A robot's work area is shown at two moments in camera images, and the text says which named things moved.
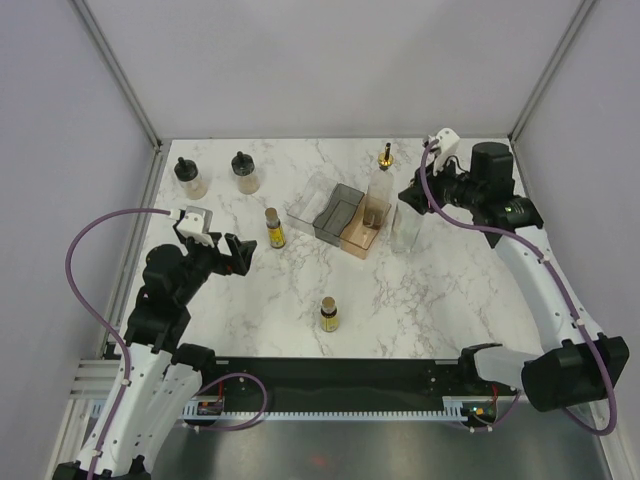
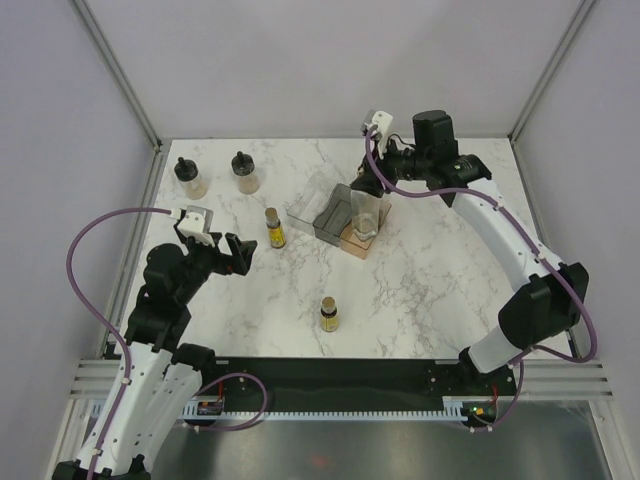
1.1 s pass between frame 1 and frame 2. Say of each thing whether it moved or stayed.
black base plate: stayed
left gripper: stayed
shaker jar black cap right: stayed
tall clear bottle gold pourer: moved
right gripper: moved
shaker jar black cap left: stayed
